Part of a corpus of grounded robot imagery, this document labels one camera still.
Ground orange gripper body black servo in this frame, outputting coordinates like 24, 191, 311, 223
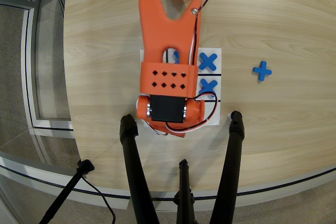
136, 94, 206, 140

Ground white tic-tac-toe grid board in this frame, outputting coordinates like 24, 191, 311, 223
140, 48, 223, 127

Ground thick black tripod leg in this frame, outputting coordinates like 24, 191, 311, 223
208, 110, 246, 224
119, 114, 161, 224

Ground thin black tripod leg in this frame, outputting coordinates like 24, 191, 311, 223
173, 158, 196, 224

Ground slim black stand leg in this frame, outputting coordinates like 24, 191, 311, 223
38, 159, 95, 224

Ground black floor cable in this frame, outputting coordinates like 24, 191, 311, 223
80, 176, 117, 224

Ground grey metal floor frame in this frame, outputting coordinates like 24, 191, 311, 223
0, 0, 75, 137

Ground black camera tripod legs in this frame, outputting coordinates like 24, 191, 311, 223
0, 152, 336, 210

